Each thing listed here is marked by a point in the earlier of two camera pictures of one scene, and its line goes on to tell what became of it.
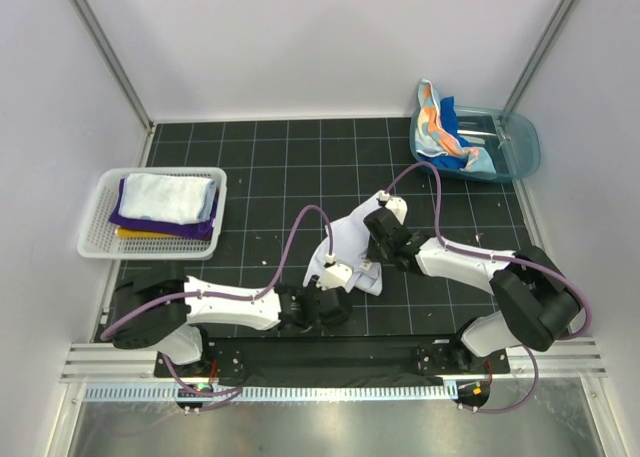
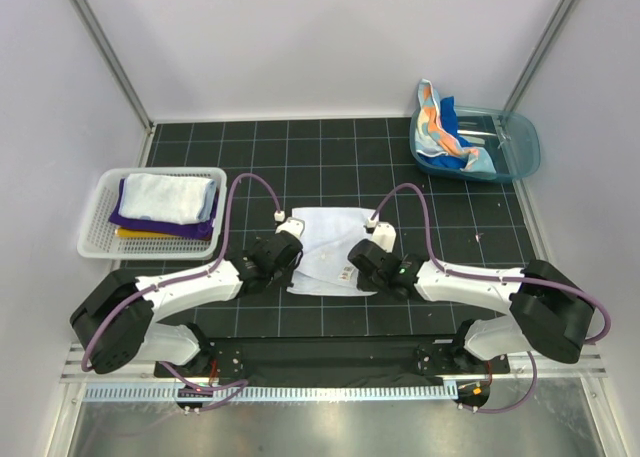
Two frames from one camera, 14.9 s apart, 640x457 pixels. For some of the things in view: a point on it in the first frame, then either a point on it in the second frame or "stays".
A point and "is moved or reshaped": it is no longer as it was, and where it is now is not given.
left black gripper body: x=313 y=287 -> x=283 y=277
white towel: x=351 y=241 is moved or reshaped
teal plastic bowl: x=511 y=139 stays
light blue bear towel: x=166 y=199 stays
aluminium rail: x=553 y=360 stays
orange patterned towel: x=433 y=135 stays
